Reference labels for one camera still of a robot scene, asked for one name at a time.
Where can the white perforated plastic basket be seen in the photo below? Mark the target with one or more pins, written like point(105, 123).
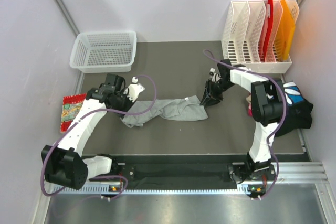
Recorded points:
point(104, 51)

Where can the orange plastic folder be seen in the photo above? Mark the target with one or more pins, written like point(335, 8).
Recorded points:
point(286, 29)

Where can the red illustrated book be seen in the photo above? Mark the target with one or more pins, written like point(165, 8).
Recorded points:
point(71, 106)

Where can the magenta folded t-shirt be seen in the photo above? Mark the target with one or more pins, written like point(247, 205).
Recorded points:
point(249, 110)

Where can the beige folded t-shirt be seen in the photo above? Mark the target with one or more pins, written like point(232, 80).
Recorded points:
point(248, 99)

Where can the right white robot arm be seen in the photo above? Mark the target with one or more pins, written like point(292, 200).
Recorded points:
point(268, 108)

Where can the black daisy print t-shirt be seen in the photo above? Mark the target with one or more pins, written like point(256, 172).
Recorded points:
point(298, 110)

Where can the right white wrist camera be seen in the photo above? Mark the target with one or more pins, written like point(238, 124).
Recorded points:
point(213, 76)

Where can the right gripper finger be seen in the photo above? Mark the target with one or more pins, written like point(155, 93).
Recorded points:
point(207, 97)
point(215, 99)

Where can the red plastic folder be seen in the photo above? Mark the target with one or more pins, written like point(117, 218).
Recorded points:
point(270, 19)

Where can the white file organizer rack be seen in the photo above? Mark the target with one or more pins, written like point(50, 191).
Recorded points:
point(244, 32)

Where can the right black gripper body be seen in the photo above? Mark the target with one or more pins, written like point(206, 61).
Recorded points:
point(217, 88)

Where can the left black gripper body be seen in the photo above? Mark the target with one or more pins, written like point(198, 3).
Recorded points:
point(123, 104)

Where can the white slotted cable duct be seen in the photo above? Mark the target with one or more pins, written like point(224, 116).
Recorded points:
point(114, 188)

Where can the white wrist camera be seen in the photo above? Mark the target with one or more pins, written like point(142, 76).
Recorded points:
point(213, 76)
point(133, 90)

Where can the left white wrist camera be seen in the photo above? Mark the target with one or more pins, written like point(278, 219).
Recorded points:
point(133, 90)

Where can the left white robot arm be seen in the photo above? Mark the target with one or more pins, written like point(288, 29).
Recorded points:
point(63, 163)

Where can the grey t-shirt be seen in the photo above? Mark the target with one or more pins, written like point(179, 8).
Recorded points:
point(185, 109)

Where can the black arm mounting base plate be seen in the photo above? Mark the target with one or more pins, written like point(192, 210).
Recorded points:
point(168, 172)

